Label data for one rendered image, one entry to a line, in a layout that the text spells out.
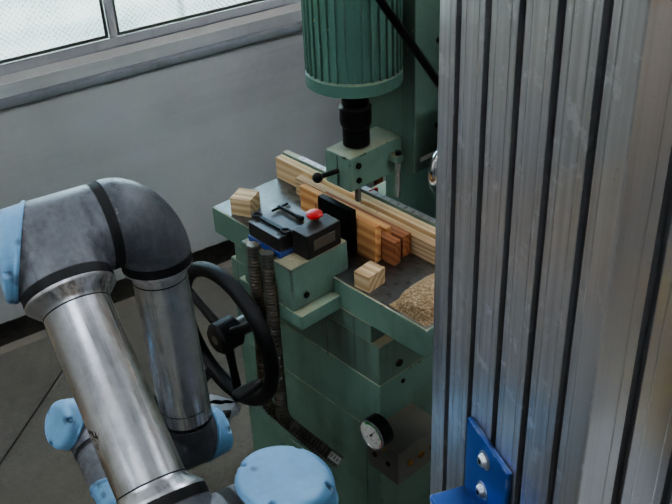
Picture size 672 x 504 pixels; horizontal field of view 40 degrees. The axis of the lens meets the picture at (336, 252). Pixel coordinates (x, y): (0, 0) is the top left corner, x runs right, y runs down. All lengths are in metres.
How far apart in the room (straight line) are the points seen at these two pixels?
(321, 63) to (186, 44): 1.43
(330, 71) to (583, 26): 1.09
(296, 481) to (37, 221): 0.44
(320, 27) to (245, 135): 1.65
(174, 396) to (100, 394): 0.26
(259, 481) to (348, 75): 0.77
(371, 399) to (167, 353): 0.57
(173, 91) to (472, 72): 2.39
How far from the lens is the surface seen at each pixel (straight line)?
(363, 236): 1.71
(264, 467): 1.12
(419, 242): 1.71
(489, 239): 0.72
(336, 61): 1.61
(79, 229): 1.17
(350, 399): 1.83
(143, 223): 1.19
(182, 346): 1.32
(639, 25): 0.51
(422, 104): 1.75
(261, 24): 3.13
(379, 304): 1.61
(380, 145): 1.76
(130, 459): 1.10
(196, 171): 3.18
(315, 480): 1.11
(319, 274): 1.66
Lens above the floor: 1.84
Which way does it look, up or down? 33 degrees down
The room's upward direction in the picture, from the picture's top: 3 degrees counter-clockwise
